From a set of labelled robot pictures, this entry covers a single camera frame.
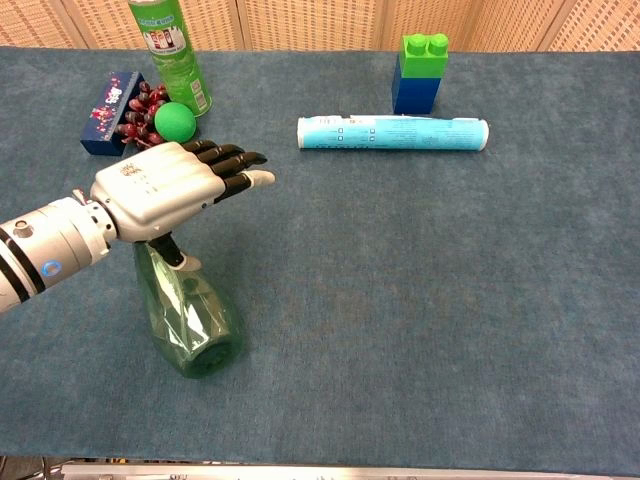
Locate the dark blue printed box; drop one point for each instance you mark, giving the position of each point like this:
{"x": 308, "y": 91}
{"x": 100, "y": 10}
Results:
{"x": 107, "y": 115}

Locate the green transparent spray bottle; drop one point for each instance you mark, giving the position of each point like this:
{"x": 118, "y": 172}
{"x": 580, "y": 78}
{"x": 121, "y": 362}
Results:
{"x": 200, "y": 325}

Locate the aluminium table rail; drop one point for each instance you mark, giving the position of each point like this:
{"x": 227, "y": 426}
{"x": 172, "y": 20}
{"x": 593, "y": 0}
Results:
{"x": 300, "y": 472}

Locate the blue felt table cloth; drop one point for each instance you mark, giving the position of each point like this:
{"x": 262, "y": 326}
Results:
{"x": 350, "y": 300}

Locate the wicker folding screen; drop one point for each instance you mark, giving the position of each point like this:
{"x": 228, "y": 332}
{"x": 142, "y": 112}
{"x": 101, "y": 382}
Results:
{"x": 310, "y": 22}

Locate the blue toy brick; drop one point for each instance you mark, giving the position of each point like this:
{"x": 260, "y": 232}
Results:
{"x": 415, "y": 95}

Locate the green ball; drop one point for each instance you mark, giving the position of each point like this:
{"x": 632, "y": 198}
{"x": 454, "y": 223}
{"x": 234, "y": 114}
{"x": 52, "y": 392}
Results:
{"x": 174, "y": 124}

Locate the light blue rolled tube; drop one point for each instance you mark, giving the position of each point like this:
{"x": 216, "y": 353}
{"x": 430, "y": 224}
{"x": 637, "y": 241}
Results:
{"x": 390, "y": 134}

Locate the green toy brick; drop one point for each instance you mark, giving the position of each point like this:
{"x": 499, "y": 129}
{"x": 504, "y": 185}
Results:
{"x": 425, "y": 62}

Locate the green cylindrical can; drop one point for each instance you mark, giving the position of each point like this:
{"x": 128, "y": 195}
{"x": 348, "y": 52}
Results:
{"x": 175, "y": 65}

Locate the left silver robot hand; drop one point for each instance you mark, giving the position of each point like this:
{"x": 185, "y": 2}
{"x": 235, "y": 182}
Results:
{"x": 155, "y": 190}

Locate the red grape bunch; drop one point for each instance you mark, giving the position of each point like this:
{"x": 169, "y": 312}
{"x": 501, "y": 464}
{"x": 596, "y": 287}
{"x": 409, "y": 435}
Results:
{"x": 137, "y": 127}

